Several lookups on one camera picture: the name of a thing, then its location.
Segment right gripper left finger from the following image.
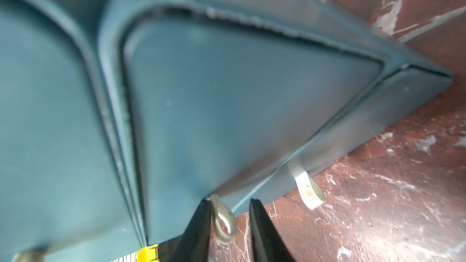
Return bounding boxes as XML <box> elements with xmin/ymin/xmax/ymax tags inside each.
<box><xmin>168</xmin><ymin>200</ymin><xmax>212</xmax><ymax>262</ymax></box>

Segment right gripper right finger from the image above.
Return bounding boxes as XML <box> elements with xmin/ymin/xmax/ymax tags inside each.
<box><xmin>249</xmin><ymin>199</ymin><xmax>296</xmax><ymax>262</ymax></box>

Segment teal drawer cabinet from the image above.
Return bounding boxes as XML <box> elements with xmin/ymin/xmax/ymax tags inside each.
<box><xmin>1</xmin><ymin>0</ymin><xmax>453</xmax><ymax>262</ymax></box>

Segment yellow plastic toolbox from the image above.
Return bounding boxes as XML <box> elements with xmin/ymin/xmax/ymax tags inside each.
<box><xmin>137</xmin><ymin>244</ymin><xmax>160</xmax><ymax>262</ymax></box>

